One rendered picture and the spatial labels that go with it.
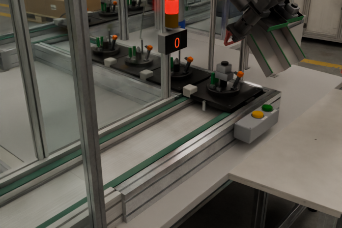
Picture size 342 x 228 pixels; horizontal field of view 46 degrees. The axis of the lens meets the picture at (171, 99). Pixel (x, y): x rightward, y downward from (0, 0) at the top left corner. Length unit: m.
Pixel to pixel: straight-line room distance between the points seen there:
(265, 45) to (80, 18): 1.23
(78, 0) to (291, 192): 0.88
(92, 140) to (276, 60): 1.17
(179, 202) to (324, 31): 4.61
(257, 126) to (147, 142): 0.40
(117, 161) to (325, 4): 4.55
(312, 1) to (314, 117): 3.89
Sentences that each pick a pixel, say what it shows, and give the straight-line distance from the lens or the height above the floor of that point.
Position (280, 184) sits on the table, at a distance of 1.36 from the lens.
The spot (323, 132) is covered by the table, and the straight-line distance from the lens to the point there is 1.70.
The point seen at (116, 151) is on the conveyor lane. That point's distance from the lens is 1.38.
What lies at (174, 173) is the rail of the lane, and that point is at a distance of 1.27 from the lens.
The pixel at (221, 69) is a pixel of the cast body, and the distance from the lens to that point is 1.63.
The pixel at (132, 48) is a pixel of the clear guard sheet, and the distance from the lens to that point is 1.43.
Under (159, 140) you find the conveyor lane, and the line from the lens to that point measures 1.43.
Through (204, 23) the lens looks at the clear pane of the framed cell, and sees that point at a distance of 2.78.
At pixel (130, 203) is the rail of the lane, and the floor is 0.92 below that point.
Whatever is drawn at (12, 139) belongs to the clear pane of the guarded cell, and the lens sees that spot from 0.81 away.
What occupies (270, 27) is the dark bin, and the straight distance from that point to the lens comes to 1.74.
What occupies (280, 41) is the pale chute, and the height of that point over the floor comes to 1.08.
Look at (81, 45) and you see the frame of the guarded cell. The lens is 0.81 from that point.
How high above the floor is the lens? 1.67
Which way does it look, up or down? 26 degrees down
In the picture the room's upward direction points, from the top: straight up
